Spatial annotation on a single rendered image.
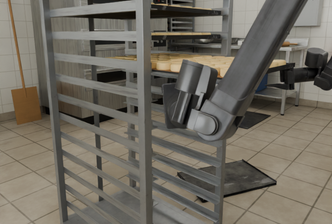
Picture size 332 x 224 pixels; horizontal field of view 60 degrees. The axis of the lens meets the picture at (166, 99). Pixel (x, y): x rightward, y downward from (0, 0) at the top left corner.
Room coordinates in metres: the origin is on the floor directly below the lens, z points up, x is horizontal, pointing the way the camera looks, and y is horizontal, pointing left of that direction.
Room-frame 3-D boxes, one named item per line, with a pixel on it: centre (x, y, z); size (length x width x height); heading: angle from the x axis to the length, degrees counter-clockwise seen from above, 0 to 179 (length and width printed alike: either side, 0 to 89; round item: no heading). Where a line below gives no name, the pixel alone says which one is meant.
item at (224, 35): (1.37, 0.00, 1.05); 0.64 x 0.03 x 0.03; 47
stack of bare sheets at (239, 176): (1.94, -0.44, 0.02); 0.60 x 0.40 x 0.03; 112
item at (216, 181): (1.37, 0.00, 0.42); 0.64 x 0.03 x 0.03; 47
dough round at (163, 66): (0.89, 0.01, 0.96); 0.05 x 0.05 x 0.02
